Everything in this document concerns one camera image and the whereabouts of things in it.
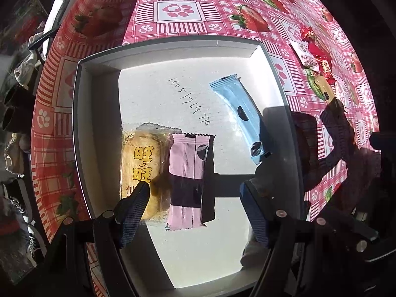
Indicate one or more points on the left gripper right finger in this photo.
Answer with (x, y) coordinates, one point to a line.
(259, 210)

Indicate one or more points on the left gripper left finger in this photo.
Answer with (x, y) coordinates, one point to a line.
(129, 212)

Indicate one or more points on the pink wafer packet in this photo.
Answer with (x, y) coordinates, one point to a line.
(187, 160)

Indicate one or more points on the yellow rice cracker packet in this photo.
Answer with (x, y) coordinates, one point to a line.
(145, 157)

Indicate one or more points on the blue wafer packet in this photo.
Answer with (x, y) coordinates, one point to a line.
(246, 113)

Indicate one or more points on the strawberry pattern pink tablecloth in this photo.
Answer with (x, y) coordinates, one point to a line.
(92, 26)

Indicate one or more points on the white shallow cardboard box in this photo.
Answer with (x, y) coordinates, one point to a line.
(199, 127)

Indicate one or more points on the gold brown snack bar packet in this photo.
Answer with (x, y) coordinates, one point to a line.
(325, 88)

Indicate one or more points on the red candy packet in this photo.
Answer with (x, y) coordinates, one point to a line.
(326, 70)

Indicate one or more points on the white pink small snack packet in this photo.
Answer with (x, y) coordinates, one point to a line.
(304, 55)

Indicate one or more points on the red long snack wrapper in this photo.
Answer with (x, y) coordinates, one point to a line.
(319, 53)

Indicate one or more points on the red snack wrapper top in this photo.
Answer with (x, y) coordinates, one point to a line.
(307, 33)

